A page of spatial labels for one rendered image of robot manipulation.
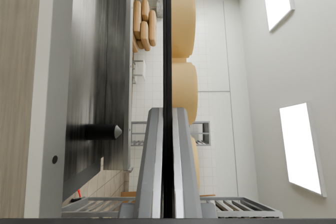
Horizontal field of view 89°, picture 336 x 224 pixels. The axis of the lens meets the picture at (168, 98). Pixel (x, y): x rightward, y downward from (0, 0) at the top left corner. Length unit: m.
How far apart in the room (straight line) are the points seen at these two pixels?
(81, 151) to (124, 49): 0.26
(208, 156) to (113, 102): 3.97
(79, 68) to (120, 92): 0.14
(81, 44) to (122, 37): 0.15
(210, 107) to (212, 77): 0.79
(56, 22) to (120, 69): 0.29
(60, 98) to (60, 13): 0.08
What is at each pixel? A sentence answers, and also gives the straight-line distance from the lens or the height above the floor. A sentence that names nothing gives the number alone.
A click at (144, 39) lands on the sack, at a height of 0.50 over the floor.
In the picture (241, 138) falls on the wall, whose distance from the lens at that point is 4.54.
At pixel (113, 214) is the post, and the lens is 1.55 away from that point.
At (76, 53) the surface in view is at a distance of 0.35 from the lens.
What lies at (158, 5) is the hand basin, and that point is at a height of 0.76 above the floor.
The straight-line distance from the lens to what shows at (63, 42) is 0.20.
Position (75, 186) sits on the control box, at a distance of 0.37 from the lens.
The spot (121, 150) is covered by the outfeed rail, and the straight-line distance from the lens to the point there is 0.45.
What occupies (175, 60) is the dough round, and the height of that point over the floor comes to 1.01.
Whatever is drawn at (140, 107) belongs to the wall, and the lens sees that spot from 4.29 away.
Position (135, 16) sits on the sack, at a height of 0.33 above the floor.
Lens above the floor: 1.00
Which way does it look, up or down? level
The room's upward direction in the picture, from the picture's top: 90 degrees clockwise
